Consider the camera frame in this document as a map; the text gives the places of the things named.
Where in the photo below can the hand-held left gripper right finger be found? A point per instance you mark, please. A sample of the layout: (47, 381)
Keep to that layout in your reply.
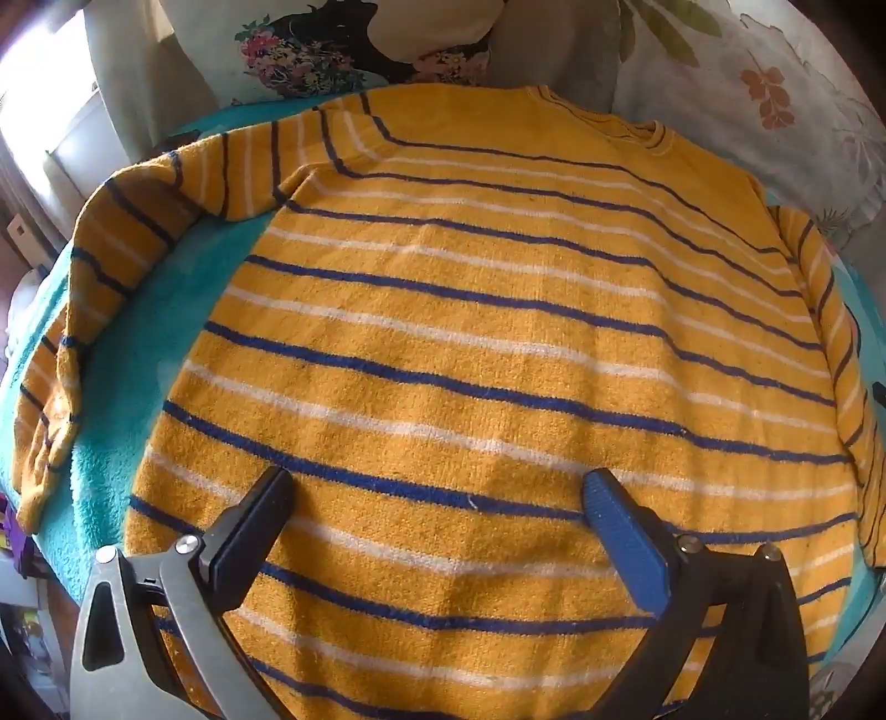
(626, 547)

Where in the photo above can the dark floral print pillow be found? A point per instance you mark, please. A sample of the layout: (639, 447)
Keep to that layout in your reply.
(297, 59)

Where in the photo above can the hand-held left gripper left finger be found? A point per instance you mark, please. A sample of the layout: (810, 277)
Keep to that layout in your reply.
(232, 564)

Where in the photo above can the purple item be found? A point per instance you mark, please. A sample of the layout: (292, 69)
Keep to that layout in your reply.
(17, 547)

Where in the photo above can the yellow striped sweater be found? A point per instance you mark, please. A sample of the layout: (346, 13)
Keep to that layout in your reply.
(477, 346)

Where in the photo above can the white floral quilt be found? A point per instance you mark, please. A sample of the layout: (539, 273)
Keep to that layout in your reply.
(761, 90)

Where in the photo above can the bright window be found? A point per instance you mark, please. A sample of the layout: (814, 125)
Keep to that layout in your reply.
(48, 104)

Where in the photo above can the teal cartoon print blanket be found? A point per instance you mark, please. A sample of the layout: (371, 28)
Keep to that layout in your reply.
(145, 332)

